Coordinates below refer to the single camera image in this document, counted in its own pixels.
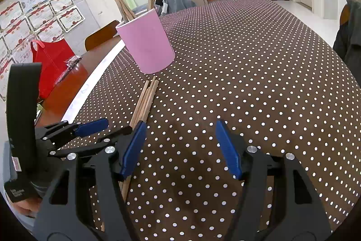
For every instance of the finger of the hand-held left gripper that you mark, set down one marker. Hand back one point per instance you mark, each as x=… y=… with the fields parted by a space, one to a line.
x=93 y=145
x=91 y=126

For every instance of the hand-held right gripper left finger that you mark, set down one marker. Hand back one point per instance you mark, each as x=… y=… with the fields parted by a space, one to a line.
x=134 y=150

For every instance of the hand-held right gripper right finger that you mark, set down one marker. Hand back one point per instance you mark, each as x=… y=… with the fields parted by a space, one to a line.
x=228 y=150

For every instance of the pile of chopsticks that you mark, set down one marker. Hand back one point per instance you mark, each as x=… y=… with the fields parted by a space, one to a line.
x=145 y=99

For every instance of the pink cup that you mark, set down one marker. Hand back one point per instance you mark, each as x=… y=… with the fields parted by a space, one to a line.
x=146 y=43

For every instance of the person's left hand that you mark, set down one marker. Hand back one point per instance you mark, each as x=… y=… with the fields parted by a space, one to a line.
x=26 y=207

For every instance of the red tote bag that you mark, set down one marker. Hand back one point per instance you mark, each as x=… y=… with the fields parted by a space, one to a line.
x=50 y=66

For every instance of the clear plastic bag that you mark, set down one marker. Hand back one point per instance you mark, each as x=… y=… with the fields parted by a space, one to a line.
x=70 y=63

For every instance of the brown polka-dot tablecloth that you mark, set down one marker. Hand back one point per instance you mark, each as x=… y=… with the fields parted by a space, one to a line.
x=239 y=74

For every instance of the wooden chair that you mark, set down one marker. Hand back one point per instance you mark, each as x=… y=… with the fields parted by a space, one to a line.
x=98 y=36

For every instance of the grey jacket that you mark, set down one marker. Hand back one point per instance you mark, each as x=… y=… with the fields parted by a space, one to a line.
x=180 y=1

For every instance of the dark grey coat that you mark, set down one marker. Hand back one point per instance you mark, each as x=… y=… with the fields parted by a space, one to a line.
x=349 y=35

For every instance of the wall of award certificates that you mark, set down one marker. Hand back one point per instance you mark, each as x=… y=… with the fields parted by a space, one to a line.
x=36 y=6

